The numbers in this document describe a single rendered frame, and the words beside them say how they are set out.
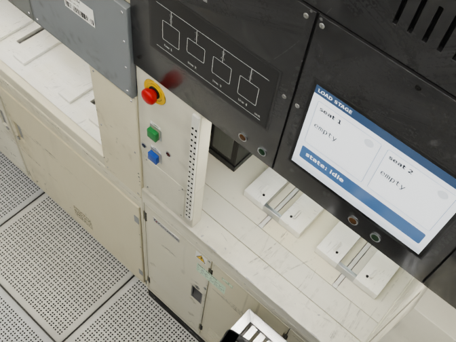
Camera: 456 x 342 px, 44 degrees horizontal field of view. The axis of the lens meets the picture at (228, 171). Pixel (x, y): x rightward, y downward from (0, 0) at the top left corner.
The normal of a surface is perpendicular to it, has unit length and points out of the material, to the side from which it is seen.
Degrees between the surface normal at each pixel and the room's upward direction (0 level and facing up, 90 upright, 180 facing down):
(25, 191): 0
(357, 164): 90
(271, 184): 0
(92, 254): 0
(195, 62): 90
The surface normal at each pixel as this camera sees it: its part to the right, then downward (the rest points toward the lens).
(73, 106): 0.10, -0.54
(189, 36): -0.66, 0.59
